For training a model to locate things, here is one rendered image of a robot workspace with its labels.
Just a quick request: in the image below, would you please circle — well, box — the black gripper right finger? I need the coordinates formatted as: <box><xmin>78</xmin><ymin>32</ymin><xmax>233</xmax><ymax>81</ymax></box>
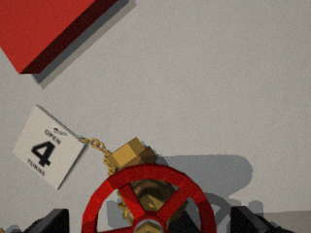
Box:
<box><xmin>230</xmin><ymin>206</ymin><xmax>294</xmax><ymax>233</ymax></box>

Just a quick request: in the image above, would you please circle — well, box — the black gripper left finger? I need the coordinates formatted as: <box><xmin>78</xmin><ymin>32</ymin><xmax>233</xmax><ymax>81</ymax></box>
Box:
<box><xmin>15</xmin><ymin>209</ymin><xmax>70</xmax><ymax>233</ymax></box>

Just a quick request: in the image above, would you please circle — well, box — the red rectangular block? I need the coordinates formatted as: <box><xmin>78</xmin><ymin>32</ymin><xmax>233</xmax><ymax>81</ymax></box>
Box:
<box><xmin>0</xmin><ymin>0</ymin><xmax>118</xmax><ymax>75</ymax></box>

